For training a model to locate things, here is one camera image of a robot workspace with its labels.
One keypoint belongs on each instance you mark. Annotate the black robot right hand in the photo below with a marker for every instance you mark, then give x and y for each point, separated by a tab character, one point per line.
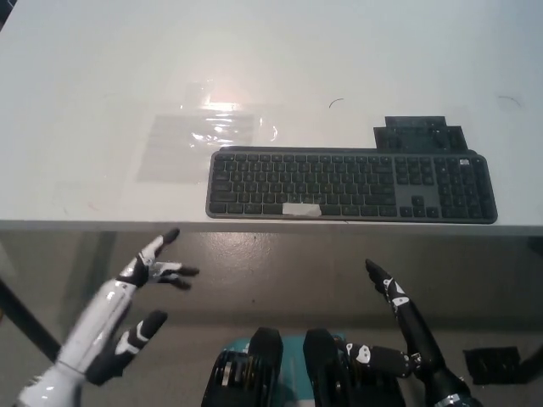
413	326

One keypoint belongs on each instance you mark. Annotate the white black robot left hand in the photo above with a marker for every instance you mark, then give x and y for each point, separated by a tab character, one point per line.
95	326

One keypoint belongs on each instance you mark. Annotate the black robot legs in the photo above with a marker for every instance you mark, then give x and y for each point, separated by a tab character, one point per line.
271	373

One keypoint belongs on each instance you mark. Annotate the dark grey computer keyboard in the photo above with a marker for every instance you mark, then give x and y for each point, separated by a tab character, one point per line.
352	186

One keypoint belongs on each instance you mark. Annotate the black slanted table leg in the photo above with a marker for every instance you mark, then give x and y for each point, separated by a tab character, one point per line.
25	316

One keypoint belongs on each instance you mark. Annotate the white tape strip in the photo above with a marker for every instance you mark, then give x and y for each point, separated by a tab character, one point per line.
301	209

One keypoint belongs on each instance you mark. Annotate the clear plastic film sheet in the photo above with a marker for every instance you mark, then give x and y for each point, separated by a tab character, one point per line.
186	148

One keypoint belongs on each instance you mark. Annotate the black mount plate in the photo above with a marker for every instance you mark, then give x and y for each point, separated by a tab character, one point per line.
418	135

